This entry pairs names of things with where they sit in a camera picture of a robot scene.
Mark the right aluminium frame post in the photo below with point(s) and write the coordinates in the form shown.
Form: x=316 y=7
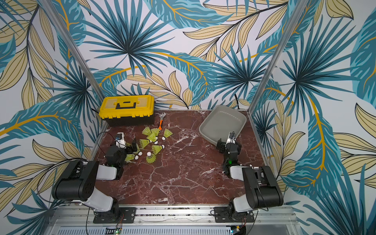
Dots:
x=279 y=50

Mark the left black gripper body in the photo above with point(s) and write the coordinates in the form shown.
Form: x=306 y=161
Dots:
x=128 y=151

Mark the aluminium frame post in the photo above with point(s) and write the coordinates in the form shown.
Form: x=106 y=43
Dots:
x=61 y=28
x=279 y=50

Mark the yellow-green shuttlecock seven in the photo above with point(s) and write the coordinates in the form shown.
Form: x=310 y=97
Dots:
x=151 y=157

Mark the yellow-green shuttlecock one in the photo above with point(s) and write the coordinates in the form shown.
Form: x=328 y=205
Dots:
x=167 y=133

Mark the yellow-green shuttlecock four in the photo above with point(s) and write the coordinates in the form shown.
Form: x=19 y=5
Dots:
x=147 y=131

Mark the yellow-green shuttlecock two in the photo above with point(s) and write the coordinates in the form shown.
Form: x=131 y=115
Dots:
x=157 y=149

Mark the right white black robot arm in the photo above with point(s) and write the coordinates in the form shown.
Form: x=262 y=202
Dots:
x=261 y=188

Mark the left aluminium frame post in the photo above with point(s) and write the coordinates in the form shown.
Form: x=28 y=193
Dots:
x=61 y=28

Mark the yellow black toolbox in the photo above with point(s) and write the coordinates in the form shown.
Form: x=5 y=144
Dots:
x=128 y=110

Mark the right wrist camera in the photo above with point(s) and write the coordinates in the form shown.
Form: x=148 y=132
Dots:
x=231 y=138

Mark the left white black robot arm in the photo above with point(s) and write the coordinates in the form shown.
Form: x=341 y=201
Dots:
x=77 y=183

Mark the yellow-green shuttlecock eight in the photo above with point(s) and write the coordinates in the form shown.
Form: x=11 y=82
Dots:
x=132 y=157

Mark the aluminium front rail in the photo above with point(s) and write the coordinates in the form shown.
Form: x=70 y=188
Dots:
x=194 y=219

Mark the yellow-green shuttlecock six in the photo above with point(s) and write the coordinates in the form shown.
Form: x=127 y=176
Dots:
x=144 y=143

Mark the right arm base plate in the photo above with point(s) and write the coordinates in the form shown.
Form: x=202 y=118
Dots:
x=229 y=215

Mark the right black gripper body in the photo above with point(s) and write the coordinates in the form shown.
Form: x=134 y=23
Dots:
x=230 y=145

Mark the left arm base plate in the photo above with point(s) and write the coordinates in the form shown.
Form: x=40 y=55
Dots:
x=124 y=215

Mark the yellow-green shuttlecock three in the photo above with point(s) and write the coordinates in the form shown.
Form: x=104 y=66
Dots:
x=153 y=138

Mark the yellow-green shuttlecock five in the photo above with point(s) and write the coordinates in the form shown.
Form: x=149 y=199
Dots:
x=155 y=131

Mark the grey plastic storage tray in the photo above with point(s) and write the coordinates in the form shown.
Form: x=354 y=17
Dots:
x=220 y=122

